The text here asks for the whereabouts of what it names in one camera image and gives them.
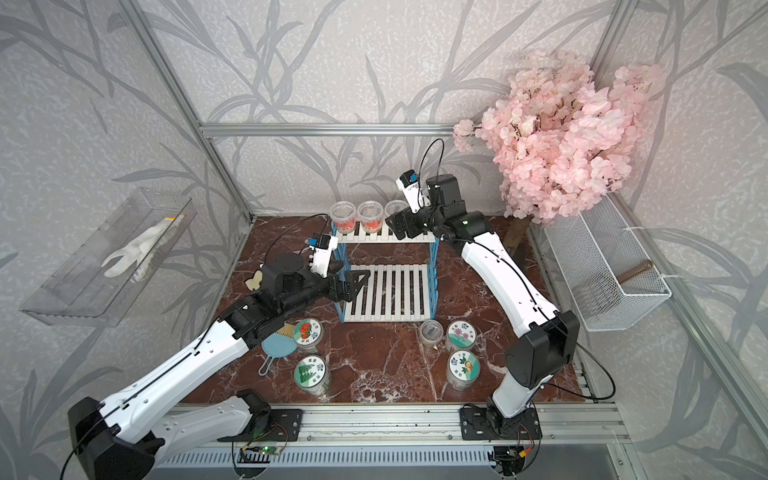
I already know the flower label jar right rear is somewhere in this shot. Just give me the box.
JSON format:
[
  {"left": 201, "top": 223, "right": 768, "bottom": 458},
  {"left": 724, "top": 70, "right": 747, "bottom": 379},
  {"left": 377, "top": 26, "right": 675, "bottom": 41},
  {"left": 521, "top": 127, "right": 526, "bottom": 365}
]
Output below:
[{"left": 445, "top": 320, "right": 477, "bottom": 353}]

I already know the clear lidded seed container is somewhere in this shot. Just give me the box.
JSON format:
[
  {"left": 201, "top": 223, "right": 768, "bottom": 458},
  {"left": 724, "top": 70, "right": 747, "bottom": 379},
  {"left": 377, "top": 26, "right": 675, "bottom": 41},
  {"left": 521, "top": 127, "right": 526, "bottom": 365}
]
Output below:
[{"left": 357, "top": 200, "right": 384, "bottom": 234}]

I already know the red strawberry label jar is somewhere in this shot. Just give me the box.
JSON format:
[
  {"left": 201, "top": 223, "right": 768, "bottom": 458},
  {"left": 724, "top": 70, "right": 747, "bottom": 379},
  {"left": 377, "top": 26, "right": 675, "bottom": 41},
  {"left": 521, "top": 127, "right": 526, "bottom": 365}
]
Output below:
[{"left": 293, "top": 318, "right": 324, "bottom": 353}]

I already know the wooden handled brush in basket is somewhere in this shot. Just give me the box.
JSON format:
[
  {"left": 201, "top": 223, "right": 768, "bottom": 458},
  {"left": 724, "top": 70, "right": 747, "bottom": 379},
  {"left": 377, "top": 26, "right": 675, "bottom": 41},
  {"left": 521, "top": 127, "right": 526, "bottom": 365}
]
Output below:
[{"left": 616, "top": 260, "right": 654, "bottom": 285}]

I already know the clear plastic seed container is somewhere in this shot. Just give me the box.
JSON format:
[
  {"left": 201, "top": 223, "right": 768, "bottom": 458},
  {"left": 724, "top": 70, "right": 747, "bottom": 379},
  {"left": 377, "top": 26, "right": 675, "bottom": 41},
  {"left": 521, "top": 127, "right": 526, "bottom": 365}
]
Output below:
[{"left": 384, "top": 200, "right": 411, "bottom": 229}]

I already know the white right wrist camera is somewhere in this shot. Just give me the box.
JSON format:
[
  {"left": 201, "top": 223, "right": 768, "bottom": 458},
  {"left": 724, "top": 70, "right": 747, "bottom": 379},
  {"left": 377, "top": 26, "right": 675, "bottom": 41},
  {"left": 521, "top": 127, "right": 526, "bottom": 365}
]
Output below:
[{"left": 396, "top": 169, "right": 429, "bottom": 213}]

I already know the white glove in tray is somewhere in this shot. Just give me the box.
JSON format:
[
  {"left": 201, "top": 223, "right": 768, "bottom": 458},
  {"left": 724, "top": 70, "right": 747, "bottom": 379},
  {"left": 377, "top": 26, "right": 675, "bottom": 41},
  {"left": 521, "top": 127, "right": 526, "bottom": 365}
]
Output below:
[{"left": 101, "top": 214, "right": 186, "bottom": 283}]

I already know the pink blossom artificial tree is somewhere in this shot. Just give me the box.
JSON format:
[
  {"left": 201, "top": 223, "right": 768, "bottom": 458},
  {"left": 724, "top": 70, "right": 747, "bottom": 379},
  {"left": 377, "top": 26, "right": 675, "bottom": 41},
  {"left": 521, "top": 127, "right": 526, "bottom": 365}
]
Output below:
[{"left": 453, "top": 50, "right": 663, "bottom": 224}]

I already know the clear container red seed packet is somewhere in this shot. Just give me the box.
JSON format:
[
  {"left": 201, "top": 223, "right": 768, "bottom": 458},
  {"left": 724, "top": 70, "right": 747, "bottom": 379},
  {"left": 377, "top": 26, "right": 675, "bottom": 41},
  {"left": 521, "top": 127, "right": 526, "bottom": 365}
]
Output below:
[{"left": 329, "top": 201, "right": 357, "bottom": 235}]

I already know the clear acrylic wall tray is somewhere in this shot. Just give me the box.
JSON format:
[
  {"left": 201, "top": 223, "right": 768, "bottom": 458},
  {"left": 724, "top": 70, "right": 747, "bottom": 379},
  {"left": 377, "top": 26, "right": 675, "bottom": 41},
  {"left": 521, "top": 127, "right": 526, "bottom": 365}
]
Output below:
[{"left": 20, "top": 188, "right": 197, "bottom": 328}]

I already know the blue and white wooden shelf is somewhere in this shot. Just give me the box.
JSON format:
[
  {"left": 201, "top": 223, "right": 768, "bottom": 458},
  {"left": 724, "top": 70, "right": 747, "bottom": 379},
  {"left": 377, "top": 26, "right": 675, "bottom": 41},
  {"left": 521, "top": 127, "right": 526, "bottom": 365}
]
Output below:
[{"left": 332, "top": 225, "right": 440, "bottom": 323}]

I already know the white wire mesh basket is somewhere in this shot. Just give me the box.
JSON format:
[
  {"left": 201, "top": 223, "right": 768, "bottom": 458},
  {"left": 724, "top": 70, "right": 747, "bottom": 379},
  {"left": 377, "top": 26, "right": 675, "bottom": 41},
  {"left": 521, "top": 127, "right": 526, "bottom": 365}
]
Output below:
[{"left": 544, "top": 197, "right": 672, "bottom": 332}]

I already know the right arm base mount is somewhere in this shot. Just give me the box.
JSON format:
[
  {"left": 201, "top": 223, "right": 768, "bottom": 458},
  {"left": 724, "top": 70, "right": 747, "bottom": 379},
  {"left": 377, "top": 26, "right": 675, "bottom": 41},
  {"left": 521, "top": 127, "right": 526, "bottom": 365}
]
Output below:
[{"left": 458, "top": 404, "right": 542, "bottom": 442}]

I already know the flower label jar right front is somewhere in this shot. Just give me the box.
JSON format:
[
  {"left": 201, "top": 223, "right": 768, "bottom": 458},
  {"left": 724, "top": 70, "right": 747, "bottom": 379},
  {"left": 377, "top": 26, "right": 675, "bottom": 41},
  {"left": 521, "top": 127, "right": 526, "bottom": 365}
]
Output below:
[{"left": 446, "top": 350, "right": 481, "bottom": 391}]

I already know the green tree label jar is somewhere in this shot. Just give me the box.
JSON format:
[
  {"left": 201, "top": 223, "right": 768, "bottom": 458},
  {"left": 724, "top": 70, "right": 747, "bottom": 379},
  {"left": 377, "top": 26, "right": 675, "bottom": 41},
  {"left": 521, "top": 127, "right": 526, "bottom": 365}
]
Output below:
[{"left": 294, "top": 355, "right": 331, "bottom": 396}]

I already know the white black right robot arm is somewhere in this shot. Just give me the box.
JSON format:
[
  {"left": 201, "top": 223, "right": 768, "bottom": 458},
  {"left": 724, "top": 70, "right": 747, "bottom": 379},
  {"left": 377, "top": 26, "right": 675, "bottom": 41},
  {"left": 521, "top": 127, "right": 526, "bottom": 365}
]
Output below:
[{"left": 386, "top": 170, "right": 580, "bottom": 419}]

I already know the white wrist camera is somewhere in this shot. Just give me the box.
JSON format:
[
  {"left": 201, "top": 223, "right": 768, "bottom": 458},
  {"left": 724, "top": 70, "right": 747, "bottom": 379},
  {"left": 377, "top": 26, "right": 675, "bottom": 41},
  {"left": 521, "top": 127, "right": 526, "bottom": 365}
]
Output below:
[
  {"left": 396, "top": 169, "right": 429, "bottom": 213},
  {"left": 307, "top": 233, "right": 338, "bottom": 278}
]

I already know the flower label jar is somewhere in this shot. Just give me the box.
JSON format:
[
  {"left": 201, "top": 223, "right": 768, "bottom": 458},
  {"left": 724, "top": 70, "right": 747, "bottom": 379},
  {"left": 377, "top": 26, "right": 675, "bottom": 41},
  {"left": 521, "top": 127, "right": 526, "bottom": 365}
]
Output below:
[
  {"left": 446, "top": 350, "right": 481, "bottom": 391},
  {"left": 445, "top": 320, "right": 477, "bottom": 353}
]

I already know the aluminium front rail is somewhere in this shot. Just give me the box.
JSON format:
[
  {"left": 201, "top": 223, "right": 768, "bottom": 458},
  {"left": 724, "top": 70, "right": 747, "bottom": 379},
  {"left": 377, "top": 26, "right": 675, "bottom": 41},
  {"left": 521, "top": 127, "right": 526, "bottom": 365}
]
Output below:
[{"left": 288, "top": 402, "right": 631, "bottom": 447}]

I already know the black and yellow work glove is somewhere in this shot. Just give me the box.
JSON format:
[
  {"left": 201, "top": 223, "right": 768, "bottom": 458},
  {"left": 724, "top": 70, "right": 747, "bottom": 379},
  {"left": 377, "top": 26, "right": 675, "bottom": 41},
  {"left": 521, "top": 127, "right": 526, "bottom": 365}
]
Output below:
[{"left": 245, "top": 270, "right": 263, "bottom": 292}]

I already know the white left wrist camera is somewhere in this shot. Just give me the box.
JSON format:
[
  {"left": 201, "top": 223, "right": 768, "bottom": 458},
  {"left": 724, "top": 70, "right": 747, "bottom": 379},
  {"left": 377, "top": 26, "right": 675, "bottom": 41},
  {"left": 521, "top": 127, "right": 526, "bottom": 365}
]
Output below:
[{"left": 307, "top": 233, "right": 338, "bottom": 278}]

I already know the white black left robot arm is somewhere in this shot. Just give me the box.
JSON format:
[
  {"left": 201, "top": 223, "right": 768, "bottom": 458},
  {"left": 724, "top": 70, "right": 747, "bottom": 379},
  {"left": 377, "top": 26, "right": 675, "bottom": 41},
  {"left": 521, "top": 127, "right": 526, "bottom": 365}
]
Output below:
[{"left": 68, "top": 253, "right": 370, "bottom": 479}]

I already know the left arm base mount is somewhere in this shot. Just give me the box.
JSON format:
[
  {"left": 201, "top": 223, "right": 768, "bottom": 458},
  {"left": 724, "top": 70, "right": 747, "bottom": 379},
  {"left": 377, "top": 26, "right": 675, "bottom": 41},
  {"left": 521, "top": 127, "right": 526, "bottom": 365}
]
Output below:
[{"left": 217, "top": 389, "right": 304, "bottom": 443}]

